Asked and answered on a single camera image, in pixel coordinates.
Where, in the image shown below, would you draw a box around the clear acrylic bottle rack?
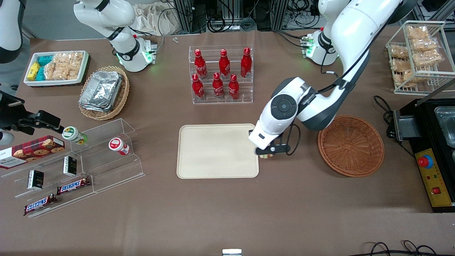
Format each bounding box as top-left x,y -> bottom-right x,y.
188,45 -> 254,105

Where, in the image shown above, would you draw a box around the Snickers chocolate bar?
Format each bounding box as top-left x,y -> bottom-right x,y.
23,193 -> 58,217
57,176 -> 91,196

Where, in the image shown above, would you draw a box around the black base cables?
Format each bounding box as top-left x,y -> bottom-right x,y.
273,29 -> 307,49

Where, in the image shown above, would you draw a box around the metal pan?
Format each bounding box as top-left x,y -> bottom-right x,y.
434,106 -> 455,138

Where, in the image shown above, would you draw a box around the white plastic bag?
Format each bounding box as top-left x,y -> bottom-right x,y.
132,1 -> 179,36

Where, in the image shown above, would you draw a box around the aluminium frame rack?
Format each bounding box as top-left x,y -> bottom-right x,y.
172,0 -> 321,34

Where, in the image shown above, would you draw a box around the oval light wicker basket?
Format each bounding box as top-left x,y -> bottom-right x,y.
78,65 -> 130,121

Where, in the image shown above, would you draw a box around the white wire basket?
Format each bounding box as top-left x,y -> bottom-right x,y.
385,20 -> 455,96

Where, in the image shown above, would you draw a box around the clear rice cracker pack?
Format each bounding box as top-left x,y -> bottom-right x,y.
44,62 -> 58,81
53,52 -> 84,65
55,63 -> 82,81

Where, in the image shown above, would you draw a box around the black countertop appliance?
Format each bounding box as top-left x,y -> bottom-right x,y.
385,97 -> 455,214

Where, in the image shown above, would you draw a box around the small black box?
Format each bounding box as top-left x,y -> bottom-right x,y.
27,170 -> 45,190
63,156 -> 77,177

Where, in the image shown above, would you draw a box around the yellow control panel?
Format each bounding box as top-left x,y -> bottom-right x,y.
415,148 -> 454,208

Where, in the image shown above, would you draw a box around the red plaid cookie box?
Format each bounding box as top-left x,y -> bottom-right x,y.
0,135 -> 66,170

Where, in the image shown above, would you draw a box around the beige plastic tray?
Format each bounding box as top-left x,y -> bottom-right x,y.
176,123 -> 260,179

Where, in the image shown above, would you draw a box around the stacked foil containers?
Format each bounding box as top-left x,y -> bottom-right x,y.
79,70 -> 124,113

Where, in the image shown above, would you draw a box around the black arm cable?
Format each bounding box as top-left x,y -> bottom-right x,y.
284,0 -> 406,156

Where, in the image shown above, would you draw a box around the black looped floor cable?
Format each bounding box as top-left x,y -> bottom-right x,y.
358,240 -> 455,256

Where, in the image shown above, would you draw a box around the thin grey base cable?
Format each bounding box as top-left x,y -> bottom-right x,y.
130,26 -> 165,54

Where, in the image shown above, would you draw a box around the black appliance cable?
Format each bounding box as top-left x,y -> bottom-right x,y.
373,95 -> 396,140

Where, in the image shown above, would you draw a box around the yellow snack packet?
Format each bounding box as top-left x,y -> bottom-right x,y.
27,62 -> 41,81

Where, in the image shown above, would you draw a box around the brown snack bag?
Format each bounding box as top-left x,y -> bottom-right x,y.
410,37 -> 438,53
412,50 -> 444,69
390,58 -> 413,72
407,25 -> 430,40
389,44 -> 410,60
392,70 -> 417,88

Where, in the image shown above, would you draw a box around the green-lid small drink bottle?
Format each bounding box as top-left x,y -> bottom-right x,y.
62,126 -> 89,145

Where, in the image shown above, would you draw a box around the red cola bottle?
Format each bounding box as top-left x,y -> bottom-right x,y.
191,74 -> 205,101
227,74 -> 240,101
194,49 -> 208,80
212,72 -> 225,100
240,47 -> 253,79
218,49 -> 231,80

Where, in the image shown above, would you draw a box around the clear acrylic step shelf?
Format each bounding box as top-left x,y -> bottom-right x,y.
0,118 -> 146,218

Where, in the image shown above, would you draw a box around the coiled black cable bundle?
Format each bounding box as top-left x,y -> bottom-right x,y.
207,15 -> 257,32

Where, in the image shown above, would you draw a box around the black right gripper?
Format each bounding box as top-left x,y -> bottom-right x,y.
0,90 -> 65,135

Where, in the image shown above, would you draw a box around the red-lid small drink bottle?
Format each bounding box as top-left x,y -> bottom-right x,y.
108,137 -> 130,156

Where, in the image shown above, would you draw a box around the white rectangular plastic bin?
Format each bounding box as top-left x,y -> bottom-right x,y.
23,50 -> 90,87

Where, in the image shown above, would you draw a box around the round brown wicker basket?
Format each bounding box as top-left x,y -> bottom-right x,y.
317,114 -> 385,178

